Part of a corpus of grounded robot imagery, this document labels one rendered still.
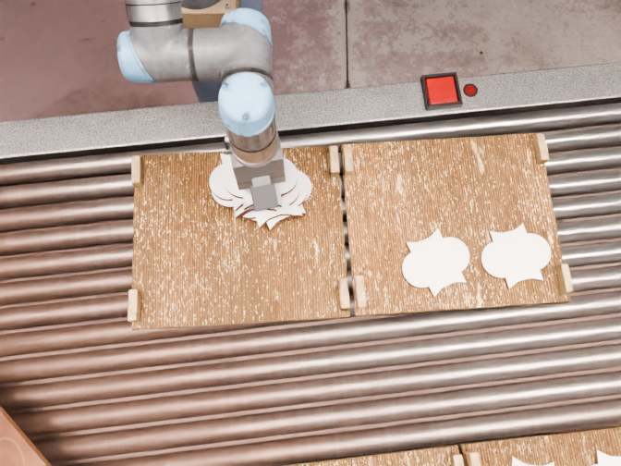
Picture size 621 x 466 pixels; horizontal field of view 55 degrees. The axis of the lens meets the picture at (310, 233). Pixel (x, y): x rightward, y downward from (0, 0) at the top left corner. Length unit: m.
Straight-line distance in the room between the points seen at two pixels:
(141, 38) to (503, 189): 0.74
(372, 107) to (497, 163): 0.28
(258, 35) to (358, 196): 0.43
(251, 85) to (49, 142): 0.63
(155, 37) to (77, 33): 1.75
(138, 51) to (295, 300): 0.52
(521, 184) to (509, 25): 1.44
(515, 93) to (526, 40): 1.26
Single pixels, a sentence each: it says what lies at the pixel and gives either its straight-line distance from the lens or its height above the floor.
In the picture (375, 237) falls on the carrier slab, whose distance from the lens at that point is 1.16.
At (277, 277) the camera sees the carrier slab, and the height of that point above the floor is 0.94.
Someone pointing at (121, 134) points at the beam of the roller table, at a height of 0.91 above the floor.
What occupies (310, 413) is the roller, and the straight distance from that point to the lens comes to 1.13.
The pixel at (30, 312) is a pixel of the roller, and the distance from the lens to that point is 1.25.
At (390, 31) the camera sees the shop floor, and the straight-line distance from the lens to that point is 2.51.
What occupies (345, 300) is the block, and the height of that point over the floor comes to 0.96.
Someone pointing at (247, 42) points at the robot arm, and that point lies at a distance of 0.89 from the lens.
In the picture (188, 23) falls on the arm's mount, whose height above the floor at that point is 0.91.
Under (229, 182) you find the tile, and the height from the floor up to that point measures 1.03.
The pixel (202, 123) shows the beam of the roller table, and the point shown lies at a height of 0.91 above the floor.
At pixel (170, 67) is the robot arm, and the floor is 1.29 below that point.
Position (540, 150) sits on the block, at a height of 0.96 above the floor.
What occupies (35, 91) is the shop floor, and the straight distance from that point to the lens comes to 2.56.
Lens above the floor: 2.05
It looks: 74 degrees down
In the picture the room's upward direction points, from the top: 2 degrees clockwise
